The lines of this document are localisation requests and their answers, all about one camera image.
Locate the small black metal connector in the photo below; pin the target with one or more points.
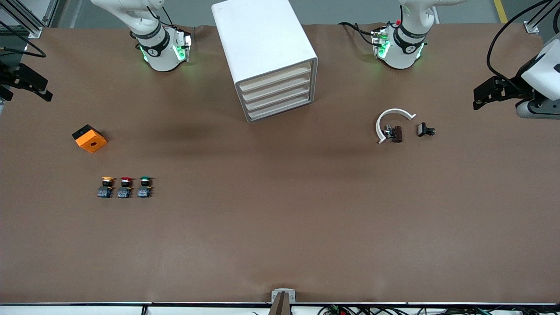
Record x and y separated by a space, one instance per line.
396 134

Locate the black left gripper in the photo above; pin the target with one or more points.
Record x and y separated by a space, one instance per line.
512 87

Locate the white curved plastic bracket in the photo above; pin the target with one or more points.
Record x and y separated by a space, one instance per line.
385 116

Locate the white table edge rail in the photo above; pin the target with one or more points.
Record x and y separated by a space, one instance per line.
87 309

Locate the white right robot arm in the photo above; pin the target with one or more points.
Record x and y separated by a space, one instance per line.
159 54

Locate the yellow push button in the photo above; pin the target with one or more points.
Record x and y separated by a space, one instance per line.
106 186

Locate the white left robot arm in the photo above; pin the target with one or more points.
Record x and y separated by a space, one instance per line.
402 52

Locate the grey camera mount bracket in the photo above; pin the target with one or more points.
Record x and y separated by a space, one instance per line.
283 297

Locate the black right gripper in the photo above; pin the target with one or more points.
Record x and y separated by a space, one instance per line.
9 76

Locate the green push button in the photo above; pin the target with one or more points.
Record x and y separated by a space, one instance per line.
145 186

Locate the white tray edge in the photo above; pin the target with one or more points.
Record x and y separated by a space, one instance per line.
275 78

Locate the red push button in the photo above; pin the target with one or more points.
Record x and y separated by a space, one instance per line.
125 186

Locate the black small electrical component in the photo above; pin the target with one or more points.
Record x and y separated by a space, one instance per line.
424 130

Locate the orange box with hole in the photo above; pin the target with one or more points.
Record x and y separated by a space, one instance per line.
91 140

